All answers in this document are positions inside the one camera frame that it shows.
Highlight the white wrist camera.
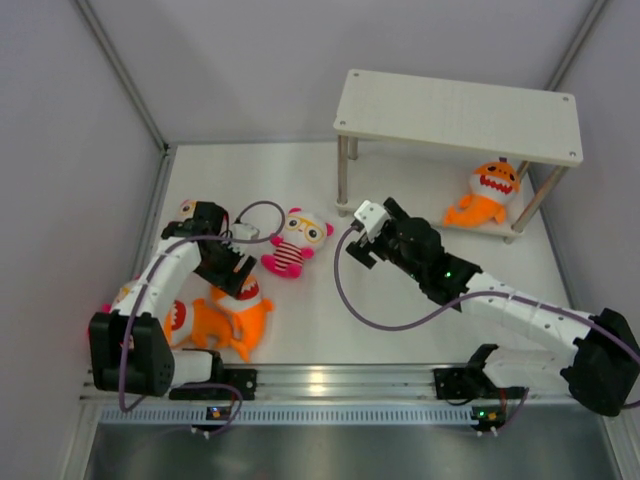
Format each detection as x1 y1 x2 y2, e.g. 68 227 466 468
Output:
354 200 390 241
229 222 260 246

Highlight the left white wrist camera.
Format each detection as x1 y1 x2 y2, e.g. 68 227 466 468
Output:
229 222 260 246

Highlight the panda plush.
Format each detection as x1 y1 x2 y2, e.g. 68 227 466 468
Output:
261 207 334 279
176 199 197 221
99 282 139 346

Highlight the grey slotted cable duct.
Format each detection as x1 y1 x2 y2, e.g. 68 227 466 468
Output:
100 403 482 426

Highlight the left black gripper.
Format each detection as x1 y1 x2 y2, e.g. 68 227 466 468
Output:
194 236 256 299

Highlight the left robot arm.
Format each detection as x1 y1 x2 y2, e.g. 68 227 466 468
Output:
89 201 259 400

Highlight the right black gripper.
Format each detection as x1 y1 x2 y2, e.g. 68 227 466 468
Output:
348 199 426 283

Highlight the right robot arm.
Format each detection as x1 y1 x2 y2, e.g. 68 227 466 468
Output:
335 198 639 417

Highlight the orange shark plush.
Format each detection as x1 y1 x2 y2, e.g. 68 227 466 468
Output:
163 298 236 351
442 157 521 229
210 274 274 363

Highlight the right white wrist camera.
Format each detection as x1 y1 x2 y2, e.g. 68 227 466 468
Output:
354 200 390 241

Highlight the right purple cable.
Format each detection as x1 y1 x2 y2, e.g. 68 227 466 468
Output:
333 222 640 366

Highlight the white two-tier shelf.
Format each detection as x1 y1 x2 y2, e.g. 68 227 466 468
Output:
333 69 584 242

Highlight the purple cable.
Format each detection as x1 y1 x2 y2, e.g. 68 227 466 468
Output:
117 200 287 414
333 222 640 366

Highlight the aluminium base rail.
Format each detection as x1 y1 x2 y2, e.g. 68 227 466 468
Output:
79 363 624 401

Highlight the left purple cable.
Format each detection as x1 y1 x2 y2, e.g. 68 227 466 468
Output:
117 200 287 414

